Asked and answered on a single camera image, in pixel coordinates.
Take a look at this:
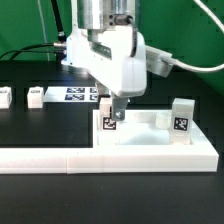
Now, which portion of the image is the black cable bundle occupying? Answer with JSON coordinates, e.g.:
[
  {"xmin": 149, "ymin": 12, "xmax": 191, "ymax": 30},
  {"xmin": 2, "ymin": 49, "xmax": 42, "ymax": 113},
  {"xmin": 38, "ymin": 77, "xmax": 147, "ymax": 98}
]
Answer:
[{"xmin": 0, "ymin": 0, "xmax": 69, "ymax": 62}]

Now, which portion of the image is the white L-shaped obstacle fence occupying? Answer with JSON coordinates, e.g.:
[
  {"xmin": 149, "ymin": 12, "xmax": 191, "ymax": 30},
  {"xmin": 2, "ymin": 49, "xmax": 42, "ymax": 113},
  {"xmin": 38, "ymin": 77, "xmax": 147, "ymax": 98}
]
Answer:
[{"xmin": 0, "ymin": 146, "xmax": 219, "ymax": 174}]

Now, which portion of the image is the white camera cable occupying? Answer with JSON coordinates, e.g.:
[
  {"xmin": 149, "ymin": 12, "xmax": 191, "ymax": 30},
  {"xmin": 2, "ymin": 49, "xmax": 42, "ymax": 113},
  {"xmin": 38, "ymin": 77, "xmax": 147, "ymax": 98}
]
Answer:
[{"xmin": 161, "ymin": 0, "xmax": 224, "ymax": 74}]

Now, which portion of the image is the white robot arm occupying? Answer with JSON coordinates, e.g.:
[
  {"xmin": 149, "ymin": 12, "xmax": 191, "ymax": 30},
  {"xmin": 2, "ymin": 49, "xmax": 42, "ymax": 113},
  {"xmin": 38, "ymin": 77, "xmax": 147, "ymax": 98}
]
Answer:
[{"xmin": 63, "ymin": 0, "xmax": 147, "ymax": 121}]

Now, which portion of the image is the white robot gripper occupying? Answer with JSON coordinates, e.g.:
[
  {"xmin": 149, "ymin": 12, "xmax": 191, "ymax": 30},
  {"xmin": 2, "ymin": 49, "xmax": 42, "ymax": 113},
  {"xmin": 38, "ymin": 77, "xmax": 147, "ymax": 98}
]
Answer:
[{"xmin": 65, "ymin": 26, "xmax": 147, "ymax": 121}]

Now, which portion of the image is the white marker sheet with tags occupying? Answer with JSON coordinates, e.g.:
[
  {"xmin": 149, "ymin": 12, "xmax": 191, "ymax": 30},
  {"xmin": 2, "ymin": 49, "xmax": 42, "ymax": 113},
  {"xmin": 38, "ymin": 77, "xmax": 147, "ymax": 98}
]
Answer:
[{"xmin": 44, "ymin": 86, "xmax": 98, "ymax": 102}]

